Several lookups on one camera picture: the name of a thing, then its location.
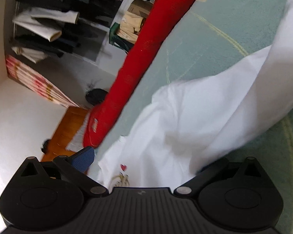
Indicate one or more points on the wooden headboard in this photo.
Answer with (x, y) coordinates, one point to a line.
(63, 131)

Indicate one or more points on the grey checked pillow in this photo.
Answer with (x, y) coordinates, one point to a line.
(75, 141)

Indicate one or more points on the small black object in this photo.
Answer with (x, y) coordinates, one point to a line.
(46, 146)

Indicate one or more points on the white printed sweatshirt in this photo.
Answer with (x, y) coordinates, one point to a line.
(210, 114)

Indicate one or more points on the black backpack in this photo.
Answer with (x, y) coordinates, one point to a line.
(96, 97)

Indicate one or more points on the red quilt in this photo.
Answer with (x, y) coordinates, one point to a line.
(141, 43)

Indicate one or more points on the pink patterned curtain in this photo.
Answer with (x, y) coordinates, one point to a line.
(39, 82)

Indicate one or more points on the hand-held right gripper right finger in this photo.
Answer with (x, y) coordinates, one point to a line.
(216, 167)

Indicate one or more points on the pale yellow garment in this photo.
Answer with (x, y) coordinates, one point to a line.
(130, 26)

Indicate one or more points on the cream garment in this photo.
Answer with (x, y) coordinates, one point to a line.
(39, 22)

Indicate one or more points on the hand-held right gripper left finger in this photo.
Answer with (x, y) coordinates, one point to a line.
(84, 159)

